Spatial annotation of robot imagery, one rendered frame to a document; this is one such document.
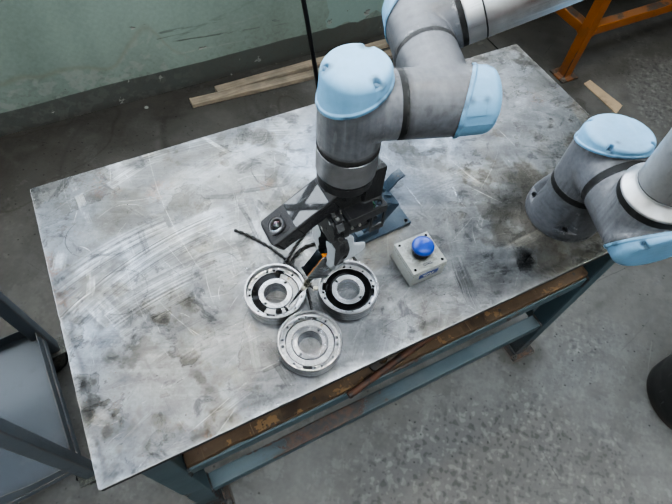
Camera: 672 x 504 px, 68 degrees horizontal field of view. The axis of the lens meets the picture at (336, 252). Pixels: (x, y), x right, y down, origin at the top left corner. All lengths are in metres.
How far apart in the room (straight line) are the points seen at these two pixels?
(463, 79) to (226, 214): 0.59
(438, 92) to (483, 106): 0.05
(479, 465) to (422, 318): 0.87
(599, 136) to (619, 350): 1.20
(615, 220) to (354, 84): 0.53
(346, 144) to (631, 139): 0.55
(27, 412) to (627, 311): 1.95
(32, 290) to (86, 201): 0.98
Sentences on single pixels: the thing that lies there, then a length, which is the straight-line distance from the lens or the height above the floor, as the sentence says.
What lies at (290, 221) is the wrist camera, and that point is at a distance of 0.64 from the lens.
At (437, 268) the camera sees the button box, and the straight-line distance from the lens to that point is 0.92.
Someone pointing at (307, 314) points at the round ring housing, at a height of 0.83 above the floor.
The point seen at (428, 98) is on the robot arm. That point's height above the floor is 1.26.
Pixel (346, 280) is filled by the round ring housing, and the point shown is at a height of 0.82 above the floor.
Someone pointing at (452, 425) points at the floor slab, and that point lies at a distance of 1.70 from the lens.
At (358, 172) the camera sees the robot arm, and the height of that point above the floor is 1.17.
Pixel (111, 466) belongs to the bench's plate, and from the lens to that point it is 0.86.
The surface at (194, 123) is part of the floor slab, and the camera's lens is 2.35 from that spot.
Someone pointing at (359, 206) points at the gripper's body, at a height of 1.07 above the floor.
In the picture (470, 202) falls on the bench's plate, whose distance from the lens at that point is 1.06.
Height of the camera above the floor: 1.60
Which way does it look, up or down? 58 degrees down
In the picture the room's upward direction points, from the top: 6 degrees clockwise
